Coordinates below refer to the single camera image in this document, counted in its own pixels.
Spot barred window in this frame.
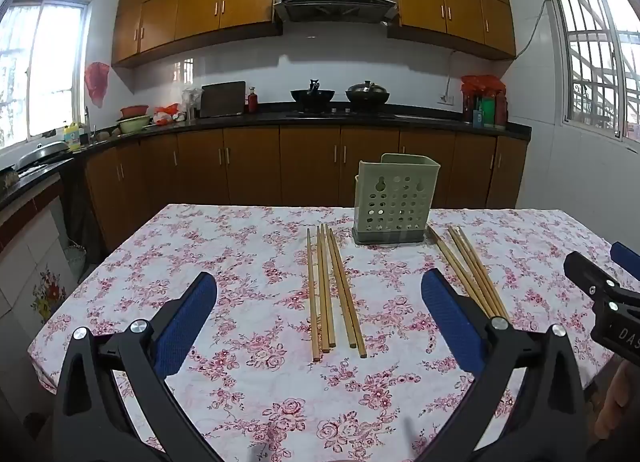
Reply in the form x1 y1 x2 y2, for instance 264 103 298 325
540 0 640 144

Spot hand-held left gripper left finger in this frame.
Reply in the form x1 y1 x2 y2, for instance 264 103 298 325
51 272 226 462

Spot person's right hand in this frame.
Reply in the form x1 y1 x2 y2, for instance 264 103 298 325
594 359 640 449

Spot red covered condiment rack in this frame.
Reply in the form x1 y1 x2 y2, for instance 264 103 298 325
460 74 508 129

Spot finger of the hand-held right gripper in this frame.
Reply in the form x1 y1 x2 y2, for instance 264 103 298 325
564 251 624 299
610 241 640 279

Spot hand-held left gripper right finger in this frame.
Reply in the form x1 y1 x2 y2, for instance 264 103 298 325
421 269 593 462

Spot dark cutting board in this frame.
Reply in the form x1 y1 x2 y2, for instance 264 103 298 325
200 81 247 118

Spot wooden base cabinets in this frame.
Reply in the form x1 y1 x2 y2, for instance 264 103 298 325
82 124 531 254

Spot green perforated utensil holder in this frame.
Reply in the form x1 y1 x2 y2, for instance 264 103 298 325
353 153 442 246

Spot red plastic bag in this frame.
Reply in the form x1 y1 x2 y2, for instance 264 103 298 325
84 62 110 109

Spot black wok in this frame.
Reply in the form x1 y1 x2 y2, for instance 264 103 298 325
291 79 336 106

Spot orange white plastic bag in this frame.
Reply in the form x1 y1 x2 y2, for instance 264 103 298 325
152 103 182 126

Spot clear plastic bag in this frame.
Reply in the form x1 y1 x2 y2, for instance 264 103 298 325
182 88 203 121

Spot red floral tablecloth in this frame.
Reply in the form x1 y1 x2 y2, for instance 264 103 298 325
27 203 640 462

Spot black lidded pot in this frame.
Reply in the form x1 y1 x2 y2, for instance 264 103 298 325
345 80 390 106

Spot black kitchen countertop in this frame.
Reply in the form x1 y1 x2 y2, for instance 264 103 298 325
0 109 532 213

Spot wooden chopstick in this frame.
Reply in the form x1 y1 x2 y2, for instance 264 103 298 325
306 228 321 362
329 229 368 359
447 227 496 320
426 225 488 315
326 228 357 349
316 226 331 354
452 226 503 320
457 226 511 319

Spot metal faucet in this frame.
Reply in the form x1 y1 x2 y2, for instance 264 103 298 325
82 106 98 145

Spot grey pan lid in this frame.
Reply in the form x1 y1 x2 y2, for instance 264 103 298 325
15 142 71 171

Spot sliding glass window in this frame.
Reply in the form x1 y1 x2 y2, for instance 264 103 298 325
0 0 93 149

